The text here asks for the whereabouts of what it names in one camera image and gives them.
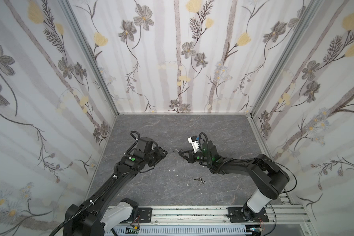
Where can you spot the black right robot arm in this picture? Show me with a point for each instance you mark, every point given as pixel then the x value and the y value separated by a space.
pixel 268 177

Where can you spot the white slotted cable duct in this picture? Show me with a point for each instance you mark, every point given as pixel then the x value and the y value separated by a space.
pixel 192 230

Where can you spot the dark key bunch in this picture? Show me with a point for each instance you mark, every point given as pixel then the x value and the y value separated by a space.
pixel 200 180

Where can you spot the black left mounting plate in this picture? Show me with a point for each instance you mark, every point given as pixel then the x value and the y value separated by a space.
pixel 144 215

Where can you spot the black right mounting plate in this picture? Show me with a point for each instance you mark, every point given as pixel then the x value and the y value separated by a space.
pixel 235 215

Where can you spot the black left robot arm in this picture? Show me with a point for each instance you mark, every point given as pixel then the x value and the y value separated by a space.
pixel 89 218

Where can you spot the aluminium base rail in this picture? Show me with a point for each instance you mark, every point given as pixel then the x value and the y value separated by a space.
pixel 217 215

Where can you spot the black mounting plate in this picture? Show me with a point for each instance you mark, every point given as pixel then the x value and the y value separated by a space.
pixel 235 215
pixel 144 215

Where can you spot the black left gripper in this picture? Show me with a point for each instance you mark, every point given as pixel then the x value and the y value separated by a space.
pixel 157 153

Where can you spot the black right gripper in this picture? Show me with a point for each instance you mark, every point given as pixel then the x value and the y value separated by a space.
pixel 191 155

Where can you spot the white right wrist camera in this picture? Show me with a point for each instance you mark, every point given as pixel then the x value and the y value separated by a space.
pixel 194 141

